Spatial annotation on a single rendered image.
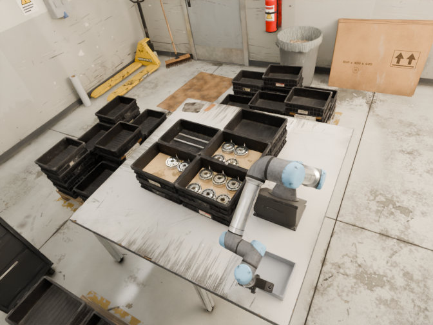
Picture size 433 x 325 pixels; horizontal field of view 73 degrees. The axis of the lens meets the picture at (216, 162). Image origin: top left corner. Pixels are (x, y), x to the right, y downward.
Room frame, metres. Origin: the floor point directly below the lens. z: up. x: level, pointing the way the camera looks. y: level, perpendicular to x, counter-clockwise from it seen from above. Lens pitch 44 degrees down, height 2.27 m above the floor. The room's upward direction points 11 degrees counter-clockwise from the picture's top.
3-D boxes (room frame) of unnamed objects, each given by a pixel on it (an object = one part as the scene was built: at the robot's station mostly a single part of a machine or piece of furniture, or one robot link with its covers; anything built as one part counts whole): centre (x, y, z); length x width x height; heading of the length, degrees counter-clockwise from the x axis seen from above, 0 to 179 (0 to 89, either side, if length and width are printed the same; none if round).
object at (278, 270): (0.70, -0.14, 0.73); 0.27 x 0.20 x 0.05; 53
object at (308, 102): (2.39, -1.02, 0.37); 0.40 x 0.30 x 0.45; 53
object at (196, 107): (2.45, 0.12, 0.71); 0.22 x 0.19 x 0.01; 54
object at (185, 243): (1.53, -0.01, 0.35); 1.60 x 1.60 x 0.70; 54
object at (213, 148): (1.48, -0.15, 0.87); 0.40 x 0.30 x 0.11; 50
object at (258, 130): (1.71, -0.34, 0.87); 0.40 x 0.30 x 0.11; 50
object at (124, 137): (2.39, 0.91, 0.37); 0.40 x 0.30 x 0.45; 143
